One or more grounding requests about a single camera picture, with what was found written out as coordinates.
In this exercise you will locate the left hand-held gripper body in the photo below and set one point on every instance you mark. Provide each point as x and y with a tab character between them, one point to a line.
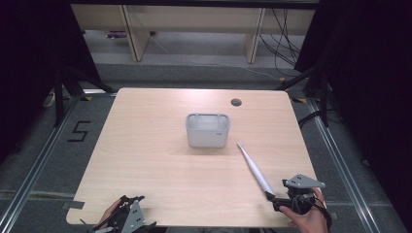
129	216

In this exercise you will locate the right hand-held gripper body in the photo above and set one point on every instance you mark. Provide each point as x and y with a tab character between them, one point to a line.
302	183

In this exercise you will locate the white electric toothbrush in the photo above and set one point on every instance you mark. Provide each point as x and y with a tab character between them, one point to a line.
256	168

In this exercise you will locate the pale grey plastic container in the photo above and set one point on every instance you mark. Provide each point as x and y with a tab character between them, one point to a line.
207	134

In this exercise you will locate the person's left hand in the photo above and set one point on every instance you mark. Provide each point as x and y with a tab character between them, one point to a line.
108	215

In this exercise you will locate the person's right hand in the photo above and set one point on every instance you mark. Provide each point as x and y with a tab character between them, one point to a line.
307	221

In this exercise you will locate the grey tape patch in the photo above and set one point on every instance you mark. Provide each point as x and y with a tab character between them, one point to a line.
73	205

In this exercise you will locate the yellow tape piece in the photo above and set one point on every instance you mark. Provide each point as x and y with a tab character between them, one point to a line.
299	100
86	98

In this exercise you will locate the black metal stand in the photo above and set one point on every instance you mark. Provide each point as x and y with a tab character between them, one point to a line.
64	87
319	87

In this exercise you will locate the grey table grommet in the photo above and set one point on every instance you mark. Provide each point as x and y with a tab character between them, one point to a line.
236	102

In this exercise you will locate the black curtain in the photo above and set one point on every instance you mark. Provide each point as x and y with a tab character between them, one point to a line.
29	64
372	81

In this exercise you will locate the small purple object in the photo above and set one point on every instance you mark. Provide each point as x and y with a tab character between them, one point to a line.
115	34

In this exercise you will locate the metal floor rail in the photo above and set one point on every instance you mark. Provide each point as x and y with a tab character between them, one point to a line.
343	168
35	165

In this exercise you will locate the light wooden desk frame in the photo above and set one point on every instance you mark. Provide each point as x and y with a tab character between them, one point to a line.
194	22

